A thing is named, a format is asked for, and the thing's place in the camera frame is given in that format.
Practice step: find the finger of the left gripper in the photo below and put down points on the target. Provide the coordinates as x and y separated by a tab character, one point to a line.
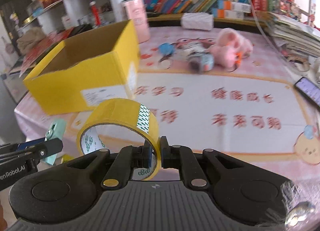
15	150

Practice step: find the orange white box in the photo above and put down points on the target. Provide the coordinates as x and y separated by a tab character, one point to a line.
234	6
228	14

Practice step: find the white quilted pouch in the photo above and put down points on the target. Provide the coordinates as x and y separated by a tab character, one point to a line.
197	21

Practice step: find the lower orange white box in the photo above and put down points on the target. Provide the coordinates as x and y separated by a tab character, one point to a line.
228	14

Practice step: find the beige crumpled cloth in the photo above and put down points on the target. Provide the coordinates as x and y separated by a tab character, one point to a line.
31	38

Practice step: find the red paper packets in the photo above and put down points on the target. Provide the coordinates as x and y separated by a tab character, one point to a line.
42	48

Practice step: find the red hanging tassel ornament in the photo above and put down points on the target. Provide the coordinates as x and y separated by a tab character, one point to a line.
95	12

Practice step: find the stack of papers and notebooks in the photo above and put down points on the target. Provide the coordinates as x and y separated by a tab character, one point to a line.
296	36

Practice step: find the yellow tape roll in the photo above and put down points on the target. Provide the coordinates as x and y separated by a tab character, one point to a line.
121	122

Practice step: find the pink cartoon desk mat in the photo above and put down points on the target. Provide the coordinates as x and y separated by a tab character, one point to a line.
257	115

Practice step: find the black smartphone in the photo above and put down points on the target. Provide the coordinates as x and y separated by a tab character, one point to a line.
309	91

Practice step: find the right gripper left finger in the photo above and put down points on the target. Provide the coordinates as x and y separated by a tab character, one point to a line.
128	159

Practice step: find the pink plush pig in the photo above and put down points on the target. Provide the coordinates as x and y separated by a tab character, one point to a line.
230	48

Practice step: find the yellow cardboard box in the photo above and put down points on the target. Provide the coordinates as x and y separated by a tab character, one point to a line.
87	69

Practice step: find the mint green small gadget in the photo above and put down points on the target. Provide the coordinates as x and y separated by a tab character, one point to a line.
53	141

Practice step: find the upper orange white box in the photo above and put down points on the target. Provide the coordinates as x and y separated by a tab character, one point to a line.
234	6

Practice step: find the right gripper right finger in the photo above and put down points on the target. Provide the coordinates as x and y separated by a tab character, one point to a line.
184	160

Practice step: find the blue grey toy gadget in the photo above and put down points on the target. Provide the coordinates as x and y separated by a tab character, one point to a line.
201	62

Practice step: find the pink cylindrical pen holder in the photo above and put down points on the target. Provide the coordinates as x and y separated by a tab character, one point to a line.
135	10

